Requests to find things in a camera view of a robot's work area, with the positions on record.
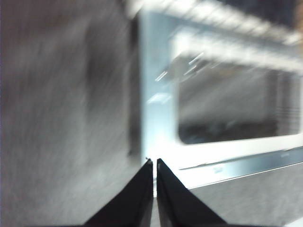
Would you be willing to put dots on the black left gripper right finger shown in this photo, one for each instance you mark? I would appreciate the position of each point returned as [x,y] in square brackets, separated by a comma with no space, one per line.
[177,201]

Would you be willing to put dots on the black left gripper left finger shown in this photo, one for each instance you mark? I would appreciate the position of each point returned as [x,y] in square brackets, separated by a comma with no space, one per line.
[132,201]

